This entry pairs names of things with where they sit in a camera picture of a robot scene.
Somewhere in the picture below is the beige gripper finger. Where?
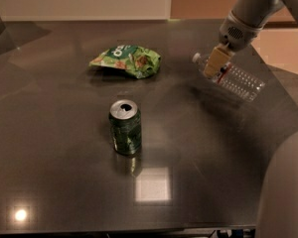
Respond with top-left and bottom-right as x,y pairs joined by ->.
204,45 -> 234,78

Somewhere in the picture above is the clear plastic water bottle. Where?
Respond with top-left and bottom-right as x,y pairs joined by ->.
192,53 -> 265,102

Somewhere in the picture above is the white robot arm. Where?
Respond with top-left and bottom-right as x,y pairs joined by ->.
204,0 -> 298,238

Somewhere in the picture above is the green chip bag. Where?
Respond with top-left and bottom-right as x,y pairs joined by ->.
89,45 -> 161,79

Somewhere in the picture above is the green soda can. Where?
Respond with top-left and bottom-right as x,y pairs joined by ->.
108,99 -> 142,156

